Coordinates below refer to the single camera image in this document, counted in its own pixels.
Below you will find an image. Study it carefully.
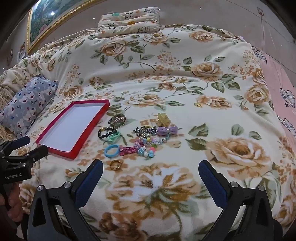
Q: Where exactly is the person's left hand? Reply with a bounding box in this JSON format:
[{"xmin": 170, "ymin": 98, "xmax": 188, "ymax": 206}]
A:
[{"xmin": 0, "ymin": 183, "xmax": 25, "ymax": 217}]

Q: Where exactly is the blue bear print pillow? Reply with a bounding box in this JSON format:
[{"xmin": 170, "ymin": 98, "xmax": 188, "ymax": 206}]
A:
[{"xmin": 0, "ymin": 75, "xmax": 58, "ymax": 137}]

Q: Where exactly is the green hair tie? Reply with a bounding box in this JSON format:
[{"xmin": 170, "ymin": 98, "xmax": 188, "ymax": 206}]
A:
[{"xmin": 103, "ymin": 132, "xmax": 122, "ymax": 144}]

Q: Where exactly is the square face wristwatch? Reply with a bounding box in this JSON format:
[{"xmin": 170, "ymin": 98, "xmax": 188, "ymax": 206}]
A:
[{"xmin": 109, "ymin": 114, "xmax": 127, "ymax": 129}]

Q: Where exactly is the chunky colourful bead bracelet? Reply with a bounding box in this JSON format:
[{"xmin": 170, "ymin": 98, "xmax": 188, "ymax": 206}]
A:
[{"xmin": 134, "ymin": 142, "xmax": 155, "ymax": 159}]

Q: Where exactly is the blue hair tie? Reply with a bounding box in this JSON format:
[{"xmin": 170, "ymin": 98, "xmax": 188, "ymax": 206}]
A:
[{"xmin": 104, "ymin": 144, "xmax": 120, "ymax": 158}]

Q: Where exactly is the gold framed painting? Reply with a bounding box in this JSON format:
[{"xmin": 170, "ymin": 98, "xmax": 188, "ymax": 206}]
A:
[{"xmin": 26, "ymin": 0, "xmax": 109, "ymax": 55}]

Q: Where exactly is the panda print folded quilt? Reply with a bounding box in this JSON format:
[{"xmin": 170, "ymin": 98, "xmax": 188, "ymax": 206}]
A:
[{"xmin": 94, "ymin": 6, "xmax": 160, "ymax": 39}]

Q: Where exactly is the pink hair clip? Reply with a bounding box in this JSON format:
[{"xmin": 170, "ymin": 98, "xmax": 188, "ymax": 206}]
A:
[{"xmin": 119, "ymin": 146, "xmax": 137, "ymax": 156}]

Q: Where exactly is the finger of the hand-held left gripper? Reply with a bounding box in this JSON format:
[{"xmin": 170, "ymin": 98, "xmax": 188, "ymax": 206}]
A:
[
  {"xmin": 0, "ymin": 145, "xmax": 49, "ymax": 168},
  {"xmin": 0, "ymin": 136, "xmax": 31, "ymax": 154}
]

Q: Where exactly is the silver chain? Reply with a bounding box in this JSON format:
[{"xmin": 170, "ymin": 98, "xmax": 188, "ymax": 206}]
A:
[{"xmin": 132, "ymin": 126, "xmax": 170, "ymax": 143}]

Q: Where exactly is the purple bow hair clip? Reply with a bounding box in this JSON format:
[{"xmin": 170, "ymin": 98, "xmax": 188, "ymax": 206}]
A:
[{"xmin": 157, "ymin": 126, "xmax": 179, "ymax": 137}]

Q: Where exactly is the floral blanket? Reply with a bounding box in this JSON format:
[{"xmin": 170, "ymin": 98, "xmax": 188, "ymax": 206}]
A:
[{"xmin": 0, "ymin": 23, "xmax": 296, "ymax": 241}]

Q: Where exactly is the yellow hair claw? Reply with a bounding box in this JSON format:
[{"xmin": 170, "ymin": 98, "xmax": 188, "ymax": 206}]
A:
[{"xmin": 157, "ymin": 112, "xmax": 171, "ymax": 127}]

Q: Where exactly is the pink heart print sheet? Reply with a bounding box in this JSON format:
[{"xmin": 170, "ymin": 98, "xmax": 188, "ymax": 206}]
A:
[{"xmin": 251, "ymin": 45, "xmax": 296, "ymax": 139}]

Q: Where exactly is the black bead bracelet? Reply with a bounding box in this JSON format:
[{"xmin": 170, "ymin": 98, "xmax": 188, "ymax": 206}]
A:
[{"xmin": 98, "ymin": 127, "xmax": 118, "ymax": 140}]

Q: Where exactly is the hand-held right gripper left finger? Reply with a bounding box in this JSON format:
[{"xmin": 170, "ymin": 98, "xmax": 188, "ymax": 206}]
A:
[{"xmin": 27, "ymin": 159, "xmax": 104, "ymax": 241}]

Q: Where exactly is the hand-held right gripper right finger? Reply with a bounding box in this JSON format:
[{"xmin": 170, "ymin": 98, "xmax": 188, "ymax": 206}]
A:
[{"xmin": 198, "ymin": 159, "xmax": 277, "ymax": 241}]

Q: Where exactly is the red shallow box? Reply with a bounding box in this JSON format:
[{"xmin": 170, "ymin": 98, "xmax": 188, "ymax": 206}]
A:
[{"xmin": 35, "ymin": 100, "xmax": 110, "ymax": 160}]

